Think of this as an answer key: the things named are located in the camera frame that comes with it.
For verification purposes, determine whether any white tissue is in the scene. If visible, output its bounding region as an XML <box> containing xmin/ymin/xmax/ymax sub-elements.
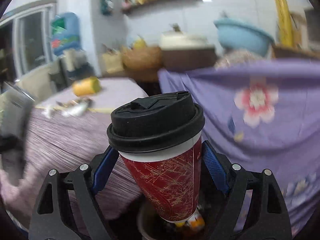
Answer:
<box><xmin>62</xmin><ymin>103</ymin><xmax>88</xmax><ymax>117</ymax></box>

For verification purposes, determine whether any red paper coffee cup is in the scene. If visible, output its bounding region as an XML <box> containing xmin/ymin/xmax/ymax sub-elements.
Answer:
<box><xmin>107</xmin><ymin>91</ymin><xmax>205</xmax><ymax>223</ymax></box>

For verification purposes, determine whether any yellow plastic cup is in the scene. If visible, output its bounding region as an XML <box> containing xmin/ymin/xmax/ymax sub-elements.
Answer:
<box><xmin>72</xmin><ymin>77</ymin><xmax>101</xmax><ymax>96</ymax></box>

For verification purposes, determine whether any brown snack wrapper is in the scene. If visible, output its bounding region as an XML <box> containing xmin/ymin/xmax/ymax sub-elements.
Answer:
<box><xmin>56</xmin><ymin>98</ymin><xmax>92</xmax><ymax>108</ymax></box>

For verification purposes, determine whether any purple striped tablecloth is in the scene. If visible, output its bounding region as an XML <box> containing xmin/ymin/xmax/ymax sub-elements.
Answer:
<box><xmin>1</xmin><ymin>78</ymin><xmax>146</xmax><ymax>229</ymax></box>

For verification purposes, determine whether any purple floral cloth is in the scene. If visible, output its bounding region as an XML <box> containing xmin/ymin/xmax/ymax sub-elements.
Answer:
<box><xmin>158</xmin><ymin>59</ymin><xmax>319</xmax><ymax>239</ymax></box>

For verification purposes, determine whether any beige utensil holder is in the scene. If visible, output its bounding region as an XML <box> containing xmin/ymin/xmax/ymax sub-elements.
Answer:
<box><xmin>101</xmin><ymin>51</ymin><xmax>124</xmax><ymax>74</ymax></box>

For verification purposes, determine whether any patterned brown cloth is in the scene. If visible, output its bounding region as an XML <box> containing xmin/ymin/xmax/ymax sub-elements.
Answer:
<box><xmin>214</xmin><ymin>49</ymin><xmax>264</xmax><ymax>69</ymax></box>

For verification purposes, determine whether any woven wicker basket sink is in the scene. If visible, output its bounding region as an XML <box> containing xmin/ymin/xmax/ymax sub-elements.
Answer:
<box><xmin>121</xmin><ymin>47</ymin><xmax>163</xmax><ymax>70</ymax></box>

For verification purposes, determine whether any brown white rice cooker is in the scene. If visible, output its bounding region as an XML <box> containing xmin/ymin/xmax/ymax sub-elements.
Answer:
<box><xmin>159</xmin><ymin>31</ymin><xmax>218</xmax><ymax>72</ymax></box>

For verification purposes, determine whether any light blue plastic basin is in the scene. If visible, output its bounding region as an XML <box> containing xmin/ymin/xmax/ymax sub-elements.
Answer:
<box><xmin>214</xmin><ymin>17</ymin><xmax>274</xmax><ymax>57</ymax></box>

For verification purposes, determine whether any yellow tall box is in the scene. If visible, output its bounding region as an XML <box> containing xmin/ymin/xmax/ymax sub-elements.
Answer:
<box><xmin>275</xmin><ymin>0</ymin><xmax>294</xmax><ymax>48</ymax></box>

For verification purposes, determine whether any blue water jug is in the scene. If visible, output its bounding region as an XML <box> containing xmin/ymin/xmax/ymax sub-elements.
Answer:
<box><xmin>50</xmin><ymin>12</ymin><xmax>82</xmax><ymax>57</ymax></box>

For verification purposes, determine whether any window with white frame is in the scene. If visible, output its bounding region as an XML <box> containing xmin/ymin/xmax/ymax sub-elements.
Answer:
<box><xmin>1</xmin><ymin>0</ymin><xmax>57</xmax><ymax>82</ymax></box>

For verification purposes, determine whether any green wall pouch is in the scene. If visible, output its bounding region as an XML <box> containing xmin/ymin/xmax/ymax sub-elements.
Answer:
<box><xmin>100</xmin><ymin>0</ymin><xmax>114</xmax><ymax>16</ymax></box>

